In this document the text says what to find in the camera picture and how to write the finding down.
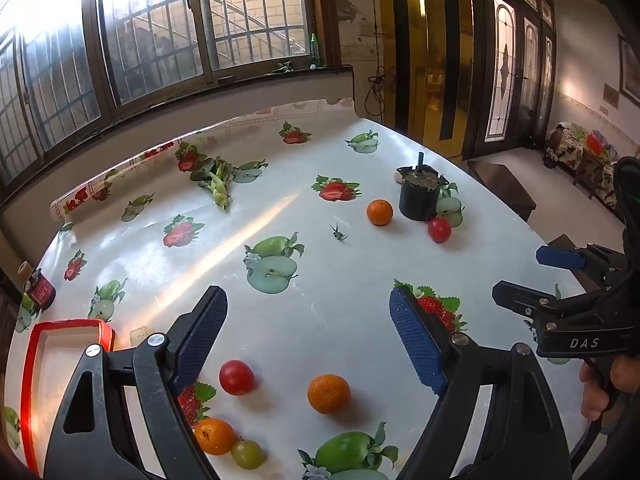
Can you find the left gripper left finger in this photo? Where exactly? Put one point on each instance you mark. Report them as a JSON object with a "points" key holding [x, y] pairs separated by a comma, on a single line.
{"points": [[92, 435]]}

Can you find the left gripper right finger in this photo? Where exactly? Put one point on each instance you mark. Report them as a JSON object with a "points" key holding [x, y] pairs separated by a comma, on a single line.
{"points": [[523, 436]]}

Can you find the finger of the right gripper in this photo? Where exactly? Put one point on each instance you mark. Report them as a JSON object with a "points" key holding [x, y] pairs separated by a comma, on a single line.
{"points": [[560, 258], [523, 300]]}

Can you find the orange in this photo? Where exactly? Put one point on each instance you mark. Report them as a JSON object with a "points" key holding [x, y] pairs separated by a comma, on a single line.
{"points": [[380, 212], [215, 436]]}

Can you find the red tomato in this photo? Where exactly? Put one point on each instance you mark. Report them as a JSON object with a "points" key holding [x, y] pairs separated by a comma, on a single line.
{"points": [[439, 229], [236, 378]]}

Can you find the green grape fruit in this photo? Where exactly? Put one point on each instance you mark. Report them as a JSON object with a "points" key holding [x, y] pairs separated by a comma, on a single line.
{"points": [[247, 454]]}

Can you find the orange mid table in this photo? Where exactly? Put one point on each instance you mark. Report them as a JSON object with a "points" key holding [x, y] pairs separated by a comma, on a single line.
{"points": [[329, 394]]}

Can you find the person's right hand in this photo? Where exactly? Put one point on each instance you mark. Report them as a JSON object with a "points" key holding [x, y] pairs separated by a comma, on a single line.
{"points": [[624, 377]]}

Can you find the red rimmed white tray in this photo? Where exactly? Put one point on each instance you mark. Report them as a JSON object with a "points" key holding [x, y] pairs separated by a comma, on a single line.
{"points": [[51, 356]]}

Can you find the floral sofa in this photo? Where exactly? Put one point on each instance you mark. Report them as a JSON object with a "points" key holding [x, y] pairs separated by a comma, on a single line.
{"points": [[588, 156]]}

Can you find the dark wooden bench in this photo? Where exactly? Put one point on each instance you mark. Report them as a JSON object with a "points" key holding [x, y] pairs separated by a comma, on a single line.
{"points": [[500, 181]]}

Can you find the black pot with soil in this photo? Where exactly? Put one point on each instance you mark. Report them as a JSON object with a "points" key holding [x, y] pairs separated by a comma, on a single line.
{"points": [[420, 187]]}

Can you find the black motor with red label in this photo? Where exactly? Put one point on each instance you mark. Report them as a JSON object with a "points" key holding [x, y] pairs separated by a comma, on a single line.
{"points": [[39, 289]]}

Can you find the small green stem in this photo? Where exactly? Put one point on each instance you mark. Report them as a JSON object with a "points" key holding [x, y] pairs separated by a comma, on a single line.
{"points": [[338, 234]]}

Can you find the fruit print tablecloth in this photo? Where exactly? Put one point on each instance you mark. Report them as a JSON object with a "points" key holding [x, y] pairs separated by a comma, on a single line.
{"points": [[140, 242]]}

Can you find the green vegetable bunch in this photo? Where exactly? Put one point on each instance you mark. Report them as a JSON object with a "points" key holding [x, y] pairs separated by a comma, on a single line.
{"points": [[213, 174]]}

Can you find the green bottle on sill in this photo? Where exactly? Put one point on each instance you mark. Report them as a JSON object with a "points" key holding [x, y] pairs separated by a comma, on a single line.
{"points": [[314, 52]]}

